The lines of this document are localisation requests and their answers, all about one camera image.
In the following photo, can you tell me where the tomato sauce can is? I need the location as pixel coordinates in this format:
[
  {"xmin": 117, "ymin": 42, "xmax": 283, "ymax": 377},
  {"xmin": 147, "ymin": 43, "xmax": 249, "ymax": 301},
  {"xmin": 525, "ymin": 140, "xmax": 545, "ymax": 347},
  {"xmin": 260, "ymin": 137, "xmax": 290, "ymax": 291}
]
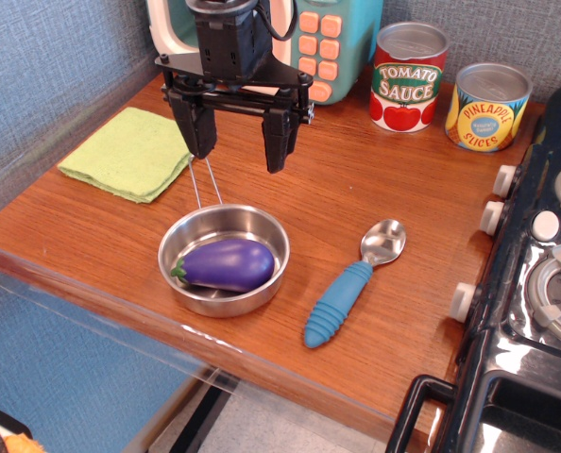
[{"xmin": 369, "ymin": 22, "xmax": 450, "ymax": 133}]

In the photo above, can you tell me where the green rag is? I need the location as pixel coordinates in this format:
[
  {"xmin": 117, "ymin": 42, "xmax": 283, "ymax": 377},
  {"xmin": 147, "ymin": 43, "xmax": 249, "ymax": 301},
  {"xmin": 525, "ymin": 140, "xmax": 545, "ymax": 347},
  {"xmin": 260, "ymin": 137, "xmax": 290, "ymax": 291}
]
[{"xmin": 58, "ymin": 108, "xmax": 190, "ymax": 204}]

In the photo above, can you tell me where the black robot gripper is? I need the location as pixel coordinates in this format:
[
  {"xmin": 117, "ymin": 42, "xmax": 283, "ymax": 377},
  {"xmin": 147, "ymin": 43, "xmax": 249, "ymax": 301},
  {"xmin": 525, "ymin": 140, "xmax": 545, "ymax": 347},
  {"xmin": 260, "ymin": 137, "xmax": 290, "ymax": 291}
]
[{"xmin": 156, "ymin": 1, "xmax": 314, "ymax": 174}]

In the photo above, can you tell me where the small steel pan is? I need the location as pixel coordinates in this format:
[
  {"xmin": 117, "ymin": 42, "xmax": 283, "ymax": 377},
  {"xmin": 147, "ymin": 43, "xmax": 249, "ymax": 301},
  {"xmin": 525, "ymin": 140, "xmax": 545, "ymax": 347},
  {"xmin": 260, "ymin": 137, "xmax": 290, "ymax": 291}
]
[{"xmin": 157, "ymin": 156, "xmax": 292, "ymax": 319}]

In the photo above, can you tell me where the purple toy eggplant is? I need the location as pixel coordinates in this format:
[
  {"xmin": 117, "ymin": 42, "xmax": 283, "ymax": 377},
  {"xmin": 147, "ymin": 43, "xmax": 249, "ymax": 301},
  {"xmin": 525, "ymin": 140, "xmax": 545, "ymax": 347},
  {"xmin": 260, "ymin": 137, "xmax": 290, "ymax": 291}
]
[{"xmin": 170, "ymin": 239, "xmax": 275, "ymax": 293}]

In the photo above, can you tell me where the blue handled metal spoon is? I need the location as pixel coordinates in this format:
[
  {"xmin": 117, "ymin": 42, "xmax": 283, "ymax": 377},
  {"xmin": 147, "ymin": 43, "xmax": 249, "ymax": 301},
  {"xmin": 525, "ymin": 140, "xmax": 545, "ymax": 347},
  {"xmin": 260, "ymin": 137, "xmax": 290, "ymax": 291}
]
[{"xmin": 304, "ymin": 219, "xmax": 407, "ymax": 348}]

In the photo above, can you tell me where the toy microwave oven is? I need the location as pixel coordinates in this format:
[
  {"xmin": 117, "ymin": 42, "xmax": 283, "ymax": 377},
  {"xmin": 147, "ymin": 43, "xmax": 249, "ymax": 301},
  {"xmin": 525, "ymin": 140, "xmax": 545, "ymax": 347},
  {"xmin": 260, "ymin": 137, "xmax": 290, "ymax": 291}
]
[{"xmin": 146, "ymin": 0, "xmax": 383, "ymax": 105}]

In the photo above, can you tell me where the black toy stove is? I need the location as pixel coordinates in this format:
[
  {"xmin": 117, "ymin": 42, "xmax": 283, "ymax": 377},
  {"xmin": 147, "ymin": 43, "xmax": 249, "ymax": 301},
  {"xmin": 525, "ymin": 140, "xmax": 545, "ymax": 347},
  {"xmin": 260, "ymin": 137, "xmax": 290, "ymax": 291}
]
[{"xmin": 387, "ymin": 88, "xmax": 561, "ymax": 452}]

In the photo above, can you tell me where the pineapple slices can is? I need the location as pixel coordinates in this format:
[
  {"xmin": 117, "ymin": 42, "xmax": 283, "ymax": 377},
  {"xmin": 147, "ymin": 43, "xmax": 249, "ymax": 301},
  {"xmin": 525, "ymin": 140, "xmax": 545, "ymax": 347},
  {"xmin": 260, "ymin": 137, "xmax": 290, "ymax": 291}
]
[{"xmin": 445, "ymin": 62, "xmax": 533, "ymax": 153}]

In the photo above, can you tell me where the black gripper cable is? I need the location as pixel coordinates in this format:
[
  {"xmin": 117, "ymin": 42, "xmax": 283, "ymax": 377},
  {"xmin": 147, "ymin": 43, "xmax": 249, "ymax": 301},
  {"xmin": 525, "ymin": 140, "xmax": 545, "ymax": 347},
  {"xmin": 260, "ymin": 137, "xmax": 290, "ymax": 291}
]
[{"xmin": 256, "ymin": 0, "xmax": 299, "ymax": 42}]

